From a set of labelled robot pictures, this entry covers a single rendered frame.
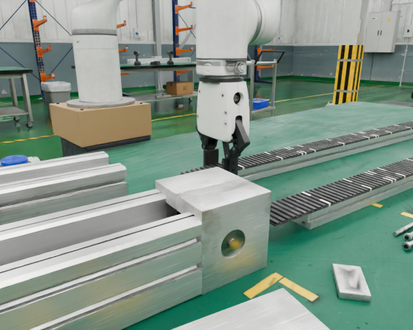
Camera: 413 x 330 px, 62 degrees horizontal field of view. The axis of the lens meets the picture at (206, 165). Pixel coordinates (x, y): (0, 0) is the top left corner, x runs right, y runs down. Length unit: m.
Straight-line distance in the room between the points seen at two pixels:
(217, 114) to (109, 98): 0.49
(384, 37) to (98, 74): 11.24
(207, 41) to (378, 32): 11.51
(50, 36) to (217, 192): 8.13
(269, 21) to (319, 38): 12.67
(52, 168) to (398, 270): 0.46
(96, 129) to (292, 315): 0.80
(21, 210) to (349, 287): 0.38
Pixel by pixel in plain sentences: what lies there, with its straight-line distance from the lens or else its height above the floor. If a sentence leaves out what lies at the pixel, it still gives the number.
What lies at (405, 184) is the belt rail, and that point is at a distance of 0.72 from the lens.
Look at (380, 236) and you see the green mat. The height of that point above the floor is 0.78.
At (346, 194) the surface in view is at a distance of 0.56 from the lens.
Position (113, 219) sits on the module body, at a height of 0.85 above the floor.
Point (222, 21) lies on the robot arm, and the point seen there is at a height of 1.06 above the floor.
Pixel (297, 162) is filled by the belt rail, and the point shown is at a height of 0.79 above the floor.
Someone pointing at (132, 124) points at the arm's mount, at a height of 0.82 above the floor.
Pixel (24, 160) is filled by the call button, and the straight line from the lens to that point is 0.63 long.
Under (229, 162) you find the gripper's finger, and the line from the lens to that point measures 0.60.
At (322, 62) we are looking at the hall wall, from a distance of 13.12.
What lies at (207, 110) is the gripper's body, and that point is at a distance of 0.60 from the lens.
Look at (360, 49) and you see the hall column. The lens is 7.00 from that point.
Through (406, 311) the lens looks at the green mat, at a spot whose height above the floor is 0.78.
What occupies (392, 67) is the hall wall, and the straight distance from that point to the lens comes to 12.11.
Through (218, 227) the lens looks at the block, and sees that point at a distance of 0.35.
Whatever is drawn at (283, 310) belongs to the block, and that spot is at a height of 0.87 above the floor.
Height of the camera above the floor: 1.02
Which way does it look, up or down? 18 degrees down
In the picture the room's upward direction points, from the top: straight up
